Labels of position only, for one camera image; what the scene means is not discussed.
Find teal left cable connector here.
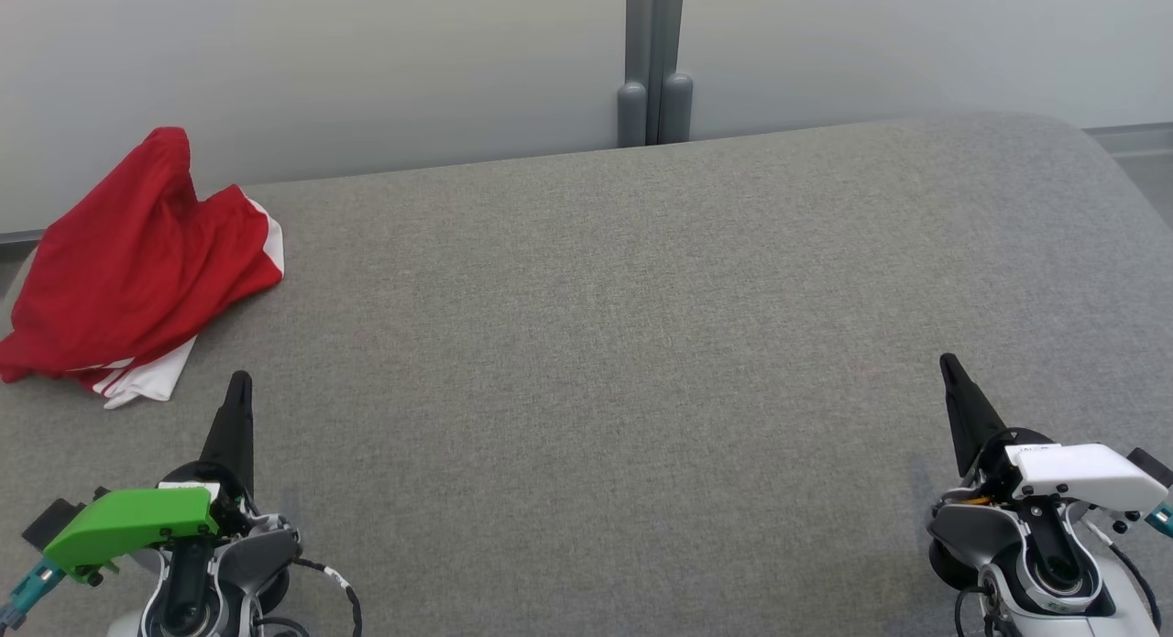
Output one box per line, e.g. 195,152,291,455
0,557,67,631

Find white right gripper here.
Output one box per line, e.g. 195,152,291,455
939,353,1171,514

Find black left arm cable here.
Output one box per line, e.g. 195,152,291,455
291,555,364,637

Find grey fabric sofa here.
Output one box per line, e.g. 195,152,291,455
0,113,1173,637

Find grey partition post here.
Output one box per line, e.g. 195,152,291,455
617,0,695,149

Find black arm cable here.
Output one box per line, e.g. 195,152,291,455
1084,521,1165,631
291,555,364,637

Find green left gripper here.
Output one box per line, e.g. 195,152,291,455
43,371,255,585

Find red shorts with white trim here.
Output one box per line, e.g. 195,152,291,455
7,126,285,374

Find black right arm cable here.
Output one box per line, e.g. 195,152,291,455
1084,521,1165,631

